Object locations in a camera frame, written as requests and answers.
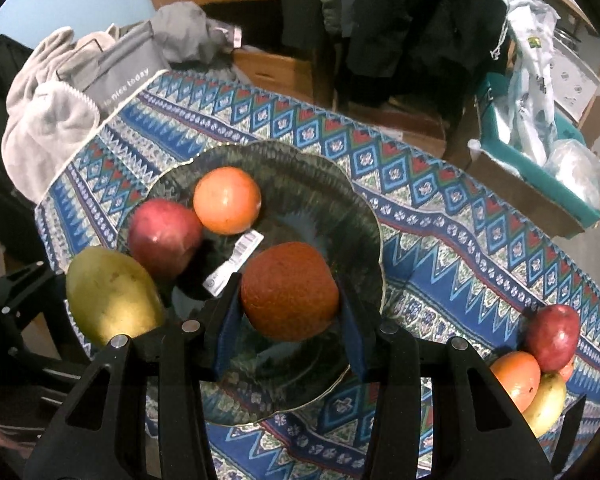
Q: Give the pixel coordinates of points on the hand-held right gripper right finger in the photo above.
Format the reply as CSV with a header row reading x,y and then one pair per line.
x,y
360,345

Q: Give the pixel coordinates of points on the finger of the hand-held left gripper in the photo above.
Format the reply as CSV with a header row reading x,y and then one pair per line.
x,y
25,277
55,355

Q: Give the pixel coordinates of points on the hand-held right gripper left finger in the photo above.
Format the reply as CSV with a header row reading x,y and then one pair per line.
x,y
227,330

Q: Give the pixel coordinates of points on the small orange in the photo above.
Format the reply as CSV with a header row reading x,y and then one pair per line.
x,y
290,290
567,371

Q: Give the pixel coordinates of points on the red apple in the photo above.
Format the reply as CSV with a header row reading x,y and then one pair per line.
x,y
165,237
552,337

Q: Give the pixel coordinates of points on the large orange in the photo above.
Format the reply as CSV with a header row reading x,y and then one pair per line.
x,y
226,200
517,380

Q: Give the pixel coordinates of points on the green glass bowl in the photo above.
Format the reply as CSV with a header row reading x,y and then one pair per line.
x,y
305,210

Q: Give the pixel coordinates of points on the blue patterned tablecloth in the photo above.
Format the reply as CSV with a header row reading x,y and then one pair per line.
x,y
430,240

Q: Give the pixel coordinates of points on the white towel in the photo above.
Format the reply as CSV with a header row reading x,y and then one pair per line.
x,y
45,125

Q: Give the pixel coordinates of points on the dark cloth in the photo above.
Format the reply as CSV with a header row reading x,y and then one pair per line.
x,y
0,90

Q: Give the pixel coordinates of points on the cardboard box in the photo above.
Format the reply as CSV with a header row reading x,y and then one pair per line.
x,y
520,190

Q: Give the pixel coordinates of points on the grey fabric bin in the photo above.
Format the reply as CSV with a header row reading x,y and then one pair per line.
x,y
120,75

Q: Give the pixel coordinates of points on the black phone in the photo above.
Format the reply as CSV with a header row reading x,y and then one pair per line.
x,y
572,430

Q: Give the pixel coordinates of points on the teal plastic basket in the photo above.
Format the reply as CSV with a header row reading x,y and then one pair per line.
x,y
497,140

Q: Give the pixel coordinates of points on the wooden drawer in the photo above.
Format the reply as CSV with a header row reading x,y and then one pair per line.
x,y
275,75

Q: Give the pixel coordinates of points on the clear plastic bag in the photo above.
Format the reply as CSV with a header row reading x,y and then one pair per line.
x,y
580,170

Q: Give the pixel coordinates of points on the white rice bag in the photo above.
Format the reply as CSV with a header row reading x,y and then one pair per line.
x,y
530,75

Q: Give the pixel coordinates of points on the black coat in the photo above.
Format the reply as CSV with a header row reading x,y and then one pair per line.
x,y
405,15

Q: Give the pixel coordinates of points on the white patterned cabinet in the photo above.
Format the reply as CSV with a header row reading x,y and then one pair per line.
x,y
575,75

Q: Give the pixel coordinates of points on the steel pot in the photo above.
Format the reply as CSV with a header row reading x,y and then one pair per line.
x,y
572,35

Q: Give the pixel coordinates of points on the wooden shelf rack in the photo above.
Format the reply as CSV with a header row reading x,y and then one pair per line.
x,y
587,15

